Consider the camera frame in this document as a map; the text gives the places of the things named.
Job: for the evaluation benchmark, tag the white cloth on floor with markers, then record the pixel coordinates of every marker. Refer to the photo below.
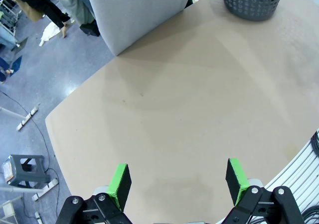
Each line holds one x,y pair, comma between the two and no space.
49,33

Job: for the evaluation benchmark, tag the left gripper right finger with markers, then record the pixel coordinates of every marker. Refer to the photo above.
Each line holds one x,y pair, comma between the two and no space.
236,181

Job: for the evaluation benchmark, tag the black perforated laundry basket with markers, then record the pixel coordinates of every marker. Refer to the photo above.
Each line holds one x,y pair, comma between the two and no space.
251,2

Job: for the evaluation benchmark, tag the blue jeans half mannequin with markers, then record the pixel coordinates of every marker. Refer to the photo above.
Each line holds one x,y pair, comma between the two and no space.
15,64

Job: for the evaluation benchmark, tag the grey plastic stool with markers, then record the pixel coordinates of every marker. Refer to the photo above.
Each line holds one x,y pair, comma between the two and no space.
25,169

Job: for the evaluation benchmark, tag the white slatted base frame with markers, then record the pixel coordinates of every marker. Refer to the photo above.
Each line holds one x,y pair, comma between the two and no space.
294,174

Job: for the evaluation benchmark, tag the pale denim garment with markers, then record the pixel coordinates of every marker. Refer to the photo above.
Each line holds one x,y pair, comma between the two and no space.
72,2

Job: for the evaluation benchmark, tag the white frame stand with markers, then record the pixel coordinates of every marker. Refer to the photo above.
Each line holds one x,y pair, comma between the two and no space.
46,188

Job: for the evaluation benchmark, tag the tan mannequin black trousers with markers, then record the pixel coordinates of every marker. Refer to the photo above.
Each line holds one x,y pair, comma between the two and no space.
42,7

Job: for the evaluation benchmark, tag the white desk with foot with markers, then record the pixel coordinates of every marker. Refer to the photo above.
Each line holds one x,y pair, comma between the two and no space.
27,117

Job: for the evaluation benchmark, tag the grey training pants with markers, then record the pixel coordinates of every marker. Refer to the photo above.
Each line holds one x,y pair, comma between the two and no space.
137,15

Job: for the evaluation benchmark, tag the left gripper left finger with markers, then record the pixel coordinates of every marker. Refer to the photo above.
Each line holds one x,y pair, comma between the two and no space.
119,184

